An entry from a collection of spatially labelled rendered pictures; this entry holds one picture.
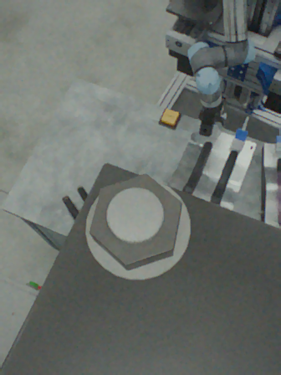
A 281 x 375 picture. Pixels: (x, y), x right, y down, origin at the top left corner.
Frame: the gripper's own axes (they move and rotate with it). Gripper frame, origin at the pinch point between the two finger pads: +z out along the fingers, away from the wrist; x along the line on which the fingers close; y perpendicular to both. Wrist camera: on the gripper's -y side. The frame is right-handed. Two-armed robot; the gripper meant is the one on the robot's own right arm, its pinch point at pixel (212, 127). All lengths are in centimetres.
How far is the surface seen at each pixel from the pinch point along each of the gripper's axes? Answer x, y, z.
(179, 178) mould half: 4.9, -24.6, -0.9
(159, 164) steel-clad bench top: 18.0, -18.9, 9.5
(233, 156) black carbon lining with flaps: -10.7, -6.8, 6.6
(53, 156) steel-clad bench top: 61, -32, 2
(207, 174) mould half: -4.0, -18.1, 4.2
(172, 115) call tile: 20.6, 3.5, 8.6
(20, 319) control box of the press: 10, -83, -67
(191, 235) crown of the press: -28, -58, -113
